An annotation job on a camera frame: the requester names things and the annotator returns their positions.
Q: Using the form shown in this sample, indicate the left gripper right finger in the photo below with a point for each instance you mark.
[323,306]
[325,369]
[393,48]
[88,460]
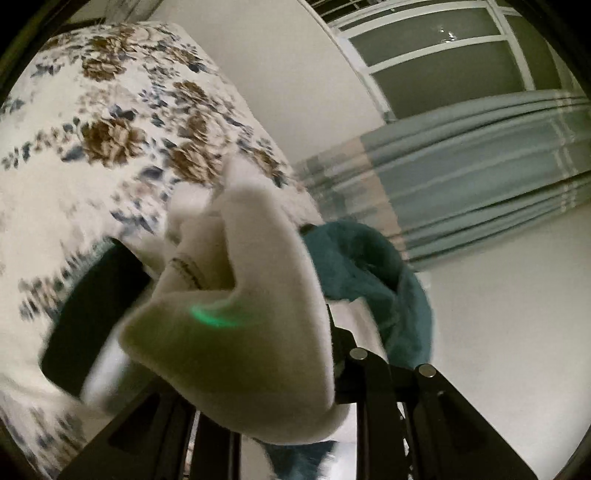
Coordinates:
[411,423]

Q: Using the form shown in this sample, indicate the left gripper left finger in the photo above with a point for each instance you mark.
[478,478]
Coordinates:
[157,436]

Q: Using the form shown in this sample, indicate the beige long sleeve shirt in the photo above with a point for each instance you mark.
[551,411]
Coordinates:
[236,321]

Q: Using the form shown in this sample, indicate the dark green plush blanket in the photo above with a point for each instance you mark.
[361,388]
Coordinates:
[374,299]

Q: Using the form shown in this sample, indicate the right blue-grey curtain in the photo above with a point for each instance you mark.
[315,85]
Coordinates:
[445,181]

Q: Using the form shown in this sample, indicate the floral bed quilt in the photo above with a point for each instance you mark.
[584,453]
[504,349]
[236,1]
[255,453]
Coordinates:
[99,129]

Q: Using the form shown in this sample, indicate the window with metal grille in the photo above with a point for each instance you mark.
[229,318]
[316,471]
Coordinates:
[417,56]

